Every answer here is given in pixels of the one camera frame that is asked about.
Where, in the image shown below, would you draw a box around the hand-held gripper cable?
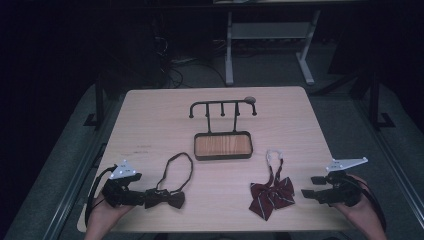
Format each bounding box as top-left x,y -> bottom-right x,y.
84,165 -> 118,228
346,174 -> 388,232

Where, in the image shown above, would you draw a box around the black bow tie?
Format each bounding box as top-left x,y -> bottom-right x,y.
144,152 -> 195,211

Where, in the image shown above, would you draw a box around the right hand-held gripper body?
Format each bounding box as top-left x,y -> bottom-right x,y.
318,156 -> 369,208

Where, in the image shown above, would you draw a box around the red striped bow tie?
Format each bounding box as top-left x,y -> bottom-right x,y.
248,149 -> 297,222

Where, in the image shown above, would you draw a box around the person's left hand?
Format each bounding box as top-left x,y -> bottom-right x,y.
87,193 -> 135,232

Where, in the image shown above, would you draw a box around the black hook rack wooden tray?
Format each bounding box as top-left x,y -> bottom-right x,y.
188,96 -> 258,162

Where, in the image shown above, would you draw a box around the white metal desk frame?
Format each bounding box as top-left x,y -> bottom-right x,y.
224,9 -> 322,86

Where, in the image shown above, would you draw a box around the person's right hand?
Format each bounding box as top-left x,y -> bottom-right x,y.
332,174 -> 378,228

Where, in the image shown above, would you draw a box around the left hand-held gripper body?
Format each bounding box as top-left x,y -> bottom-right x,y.
101,159 -> 138,208

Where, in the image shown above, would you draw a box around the black floor cables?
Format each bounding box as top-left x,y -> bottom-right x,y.
156,33 -> 228,90

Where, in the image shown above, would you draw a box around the black metal stand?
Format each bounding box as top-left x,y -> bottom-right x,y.
367,70 -> 397,130
83,71 -> 108,130

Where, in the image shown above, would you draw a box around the left hand-held gripper cable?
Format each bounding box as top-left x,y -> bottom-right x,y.
84,165 -> 118,228

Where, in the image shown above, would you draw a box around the grey metal rail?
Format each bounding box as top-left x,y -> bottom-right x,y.
352,99 -> 424,219
42,96 -> 128,240

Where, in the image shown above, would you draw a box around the right hand-held gripper cable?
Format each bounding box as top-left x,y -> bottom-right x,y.
346,174 -> 388,232

